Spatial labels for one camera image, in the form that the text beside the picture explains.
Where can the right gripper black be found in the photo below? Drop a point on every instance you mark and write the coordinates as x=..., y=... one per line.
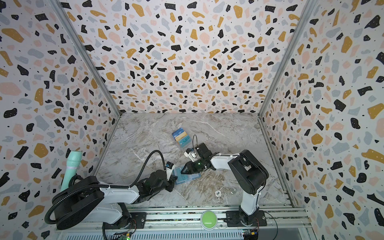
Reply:
x=193, y=166

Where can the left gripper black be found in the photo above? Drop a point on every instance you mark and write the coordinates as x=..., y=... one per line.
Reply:
x=172, y=182

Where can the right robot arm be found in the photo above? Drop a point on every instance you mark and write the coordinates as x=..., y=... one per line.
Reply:
x=250, y=174

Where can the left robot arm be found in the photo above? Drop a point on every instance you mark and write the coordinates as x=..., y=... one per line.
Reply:
x=91, y=201

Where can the white poker chip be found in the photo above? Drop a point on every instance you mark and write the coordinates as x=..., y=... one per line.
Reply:
x=218, y=194

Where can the green push button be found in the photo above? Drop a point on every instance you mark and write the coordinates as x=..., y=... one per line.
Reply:
x=209, y=220

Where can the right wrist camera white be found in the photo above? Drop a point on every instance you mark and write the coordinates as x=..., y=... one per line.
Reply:
x=191, y=154

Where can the mint green cylinder handle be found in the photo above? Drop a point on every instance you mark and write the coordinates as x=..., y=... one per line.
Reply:
x=73, y=162

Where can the aluminium front rail frame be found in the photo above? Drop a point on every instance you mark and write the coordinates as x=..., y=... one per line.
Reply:
x=184, y=223

